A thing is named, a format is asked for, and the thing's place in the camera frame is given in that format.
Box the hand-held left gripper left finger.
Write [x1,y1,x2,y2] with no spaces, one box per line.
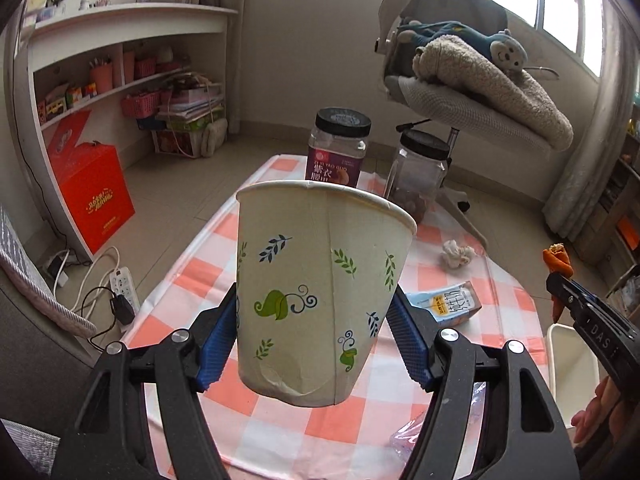
[50,282,240,480]

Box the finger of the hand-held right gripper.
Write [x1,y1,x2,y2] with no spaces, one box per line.
[546,272,588,323]

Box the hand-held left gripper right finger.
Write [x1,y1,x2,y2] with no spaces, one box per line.
[385,287,581,480]

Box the orange peel piece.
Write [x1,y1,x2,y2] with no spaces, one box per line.
[542,244,573,321]

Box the white trash bin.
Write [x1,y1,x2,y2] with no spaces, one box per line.
[546,322,601,426]

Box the leaf print paper cup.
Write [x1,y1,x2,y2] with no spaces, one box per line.
[236,179,417,407]

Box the person's right hand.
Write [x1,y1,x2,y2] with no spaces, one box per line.
[572,375,626,431]

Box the small milk carton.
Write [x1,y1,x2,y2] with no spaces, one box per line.
[405,280,483,326]

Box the crushed clear plastic bottle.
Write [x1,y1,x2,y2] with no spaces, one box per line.
[390,380,488,461]

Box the wooden shelf unit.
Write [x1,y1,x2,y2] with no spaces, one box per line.
[575,110,640,281]

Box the crumpled white tissue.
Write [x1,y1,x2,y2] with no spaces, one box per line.
[442,240,476,271]

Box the white power strip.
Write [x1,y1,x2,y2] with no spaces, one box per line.
[110,267,141,313]

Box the beige curtain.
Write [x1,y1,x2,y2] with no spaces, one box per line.
[200,0,251,133]
[542,0,640,233]

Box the clear plastic jar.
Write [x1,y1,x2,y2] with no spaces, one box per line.
[385,130,451,226]

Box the red gift box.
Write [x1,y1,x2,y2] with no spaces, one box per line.
[47,142,137,257]

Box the grey striped cushion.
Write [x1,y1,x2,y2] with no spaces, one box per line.
[0,205,96,336]

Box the purple label nut jar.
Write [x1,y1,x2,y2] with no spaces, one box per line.
[305,107,372,191]

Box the beige fleece blanket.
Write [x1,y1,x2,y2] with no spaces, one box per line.
[412,35,575,151]

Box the grey office chair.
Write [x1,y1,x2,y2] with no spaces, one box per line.
[372,0,576,251]

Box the stack of papers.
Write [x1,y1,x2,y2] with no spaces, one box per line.
[150,72,228,158]

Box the blue monkey plush toy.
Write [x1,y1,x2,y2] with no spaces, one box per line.
[395,20,526,71]

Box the pink plastic basket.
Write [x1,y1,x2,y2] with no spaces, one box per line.
[121,92,160,118]

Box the red paper bag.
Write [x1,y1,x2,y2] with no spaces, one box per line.
[42,110,93,161]

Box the white wall shelf unit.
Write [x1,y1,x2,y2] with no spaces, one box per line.
[10,2,240,261]

